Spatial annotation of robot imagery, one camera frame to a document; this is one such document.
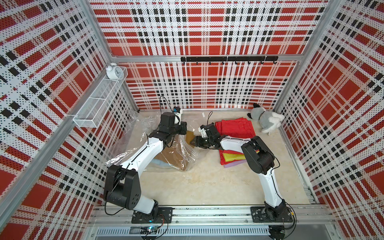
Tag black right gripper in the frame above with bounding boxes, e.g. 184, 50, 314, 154
189, 135, 213, 149

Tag red trousers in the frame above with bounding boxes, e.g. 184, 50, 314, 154
219, 150, 244, 166
215, 118, 256, 139

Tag lime green trousers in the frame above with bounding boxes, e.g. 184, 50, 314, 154
223, 153, 246, 163

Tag clear plastic vacuum bag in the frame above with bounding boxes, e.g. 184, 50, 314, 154
103, 111, 207, 172

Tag brown trousers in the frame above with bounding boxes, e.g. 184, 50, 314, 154
155, 131, 198, 171

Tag purple trousers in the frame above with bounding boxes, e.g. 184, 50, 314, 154
224, 160, 247, 168

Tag light blue garment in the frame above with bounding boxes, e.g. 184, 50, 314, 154
151, 159, 173, 168

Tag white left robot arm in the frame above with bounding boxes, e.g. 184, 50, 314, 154
104, 107, 187, 223

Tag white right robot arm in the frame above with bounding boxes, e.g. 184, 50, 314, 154
190, 124, 294, 223

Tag grey white plush toy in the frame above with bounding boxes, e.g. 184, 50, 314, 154
247, 103, 285, 135

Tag white alarm clock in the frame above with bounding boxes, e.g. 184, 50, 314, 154
106, 63, 124, 80

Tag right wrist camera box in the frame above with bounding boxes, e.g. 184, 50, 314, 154
199, 126, 208, 139

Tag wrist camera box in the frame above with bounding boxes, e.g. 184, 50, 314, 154
199, 126, 208, 139
173, 107, 183, 121

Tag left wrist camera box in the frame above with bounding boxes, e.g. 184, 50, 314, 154
173, 107, 183, 121

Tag white wire wall shelf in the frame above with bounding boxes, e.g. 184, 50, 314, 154
74, 66, 128, 128

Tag black wall hook rail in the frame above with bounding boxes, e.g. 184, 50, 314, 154
181, 56, 279, 63

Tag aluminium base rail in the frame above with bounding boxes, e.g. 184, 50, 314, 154
84, 204, 342, 240

